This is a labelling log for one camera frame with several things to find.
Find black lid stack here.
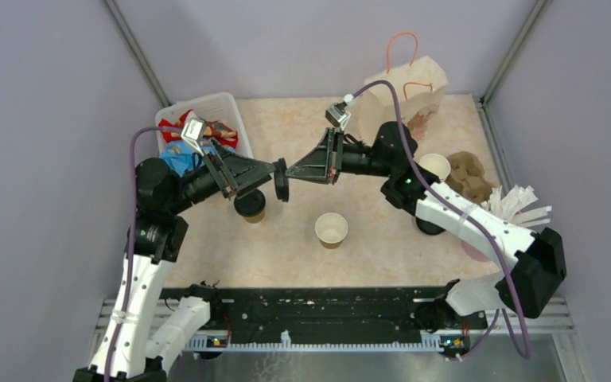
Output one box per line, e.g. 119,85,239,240
415,217,445,236

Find white plastic basket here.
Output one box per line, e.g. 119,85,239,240
154,92,254,158

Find red snack bag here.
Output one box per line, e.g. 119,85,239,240
158,109,239,149

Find black cup lid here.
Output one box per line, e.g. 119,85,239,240
273,158,290,202
233,189,266,217

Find brown paper cup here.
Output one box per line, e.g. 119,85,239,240
314,212,349,249
244,209,266,224

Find cardboard cup carrier stack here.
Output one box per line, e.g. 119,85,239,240
446,151,494,204

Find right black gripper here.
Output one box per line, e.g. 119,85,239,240
286,127,395,185

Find white wrapped straws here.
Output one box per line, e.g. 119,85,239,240
481,185,552,228

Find pink holder cup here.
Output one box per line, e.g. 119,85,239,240
461,240,490,263

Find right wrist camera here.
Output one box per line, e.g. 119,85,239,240
325,101,352,131

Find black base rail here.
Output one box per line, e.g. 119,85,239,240
185,286,492,358

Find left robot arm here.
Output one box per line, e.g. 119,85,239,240
73,146,288,381

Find stack of paper cups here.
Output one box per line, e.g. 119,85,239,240
418,153,451,181

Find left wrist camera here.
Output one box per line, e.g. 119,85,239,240
181,116,206,155

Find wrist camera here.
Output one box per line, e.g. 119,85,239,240
181,116,206,155
325,101,352,131

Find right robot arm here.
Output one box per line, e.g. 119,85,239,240
286,121,566,328

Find blue snack bag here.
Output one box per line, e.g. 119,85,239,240
159,141,203,176

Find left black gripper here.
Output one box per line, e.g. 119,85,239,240
167,136,275,214

